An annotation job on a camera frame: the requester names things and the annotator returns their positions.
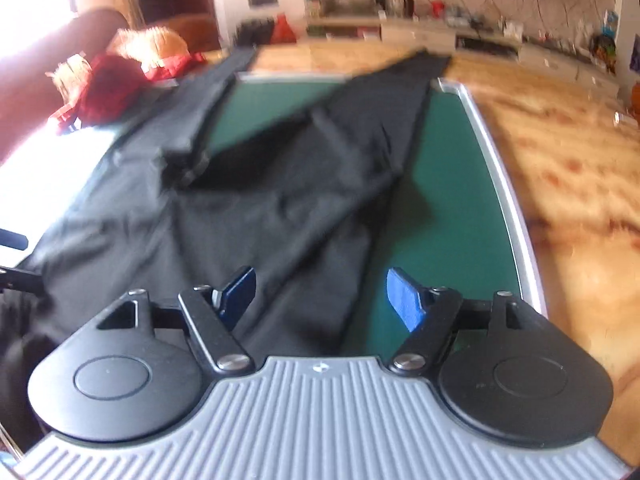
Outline red plastic bag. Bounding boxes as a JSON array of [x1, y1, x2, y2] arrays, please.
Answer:
[[270, 14, 297, 45]]

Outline tan quilted sofa cover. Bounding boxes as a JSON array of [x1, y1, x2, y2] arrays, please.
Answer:
[[47, 27, 193, 96]]

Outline black bag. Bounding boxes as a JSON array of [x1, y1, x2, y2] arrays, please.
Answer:
[[234, 19, 276, 47]]

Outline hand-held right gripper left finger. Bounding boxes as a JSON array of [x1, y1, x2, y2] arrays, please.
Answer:
[[95, 265, 258, 376]]

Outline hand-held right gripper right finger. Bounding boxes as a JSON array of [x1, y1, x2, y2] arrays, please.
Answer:
[[385, 266, 548, 376]]

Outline white low TV cabinet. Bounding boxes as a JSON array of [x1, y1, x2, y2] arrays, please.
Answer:
[[305, 10, 626, 91]]

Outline red garment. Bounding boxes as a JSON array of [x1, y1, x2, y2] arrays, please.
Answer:
[[50, 51, 208, 133]]

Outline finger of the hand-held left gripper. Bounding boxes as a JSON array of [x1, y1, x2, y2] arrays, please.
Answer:
[[0, 266, 47, 296], [0, 228, 29, 252]]

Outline black pants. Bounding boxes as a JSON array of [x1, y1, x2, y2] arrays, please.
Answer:
[[0, 46, 453, 361]]

